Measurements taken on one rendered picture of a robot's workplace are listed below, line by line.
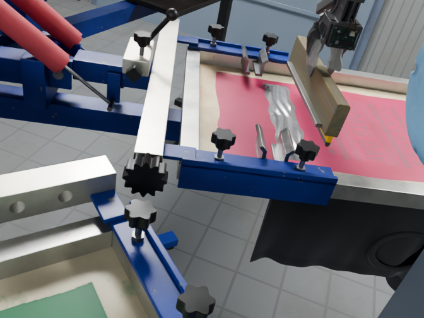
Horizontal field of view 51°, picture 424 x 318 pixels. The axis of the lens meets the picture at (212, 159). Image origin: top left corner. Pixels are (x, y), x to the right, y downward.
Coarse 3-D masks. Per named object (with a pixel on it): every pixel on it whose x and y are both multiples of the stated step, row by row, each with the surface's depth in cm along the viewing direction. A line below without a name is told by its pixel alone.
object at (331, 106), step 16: (304, 48) 111; (304, 64) 109; (320, 64) 103; (304, 80) 107; (320, 80) 97; (320, 96) 96; (336, 96) 90; (320, 112) 95; (336, 112) 88; (336, 128) 90
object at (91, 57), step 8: (80, 56) 99; (88, 56) 100; (96, 56) 101; (104, 56) 101; (112, 56) 102; (120, 56) 103; (80, 64) 98; (88, 64) 98; (96, 64) 98; (104, 64) 98; (112, 64) 99; (120, 64) 99; (80, 72) 99; (88, 72) 99; (96, 72) 99; (104, 72) 99; (120, 72) 99; (88, 80) 101; (96, 80) 101; (104, 80) 101; (128, 80) 101; (144, 80) 101; (144, 88) 102
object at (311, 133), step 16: (224, 112) 108; (240, 112) 109; (224, 128) 102; (240, 128) 103; (272, 128) 106; (304, 128) 108; (240, 144) 98; (320, 144) 103; (288, 160) 96; (320, 160) 98; (336, 160) 99; (352, 160) 100; (368, 176) 96; (384, 176) 97; (400, 176) 98; (416, 176) 100
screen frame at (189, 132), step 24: (192, 72) 115; (288, 72) 131; (336, 72) 132; (360, 72) 135; (192, 96) 104; (192, 120) 96; (192, 144) 88; (336, 192) 87; (360, 192) 87; (384, 192) 88; (408, 192) 88
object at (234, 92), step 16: (224, 80) 122; (240, 80) 124; (256, 80) 125; (224, 96) 114; (240, 96) 116; (256, 96) 118; (352, 96) 128; (368, 96) 130; (256, 112) 110; (304, 112) 115; (400, 112) 125
